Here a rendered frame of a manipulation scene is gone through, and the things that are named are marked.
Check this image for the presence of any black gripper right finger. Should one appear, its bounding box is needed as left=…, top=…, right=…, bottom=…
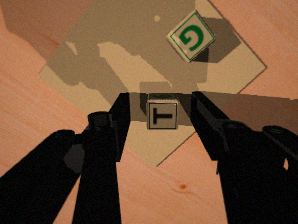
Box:
left=190, top=91, right=298, bottom=224

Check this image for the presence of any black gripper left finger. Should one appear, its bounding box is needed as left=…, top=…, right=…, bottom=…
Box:
left=0, top=93, right=131, bottom=224

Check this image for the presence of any tan flat mat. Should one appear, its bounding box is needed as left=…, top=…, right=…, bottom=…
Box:
left=38, top=0, right=266, bottom=168

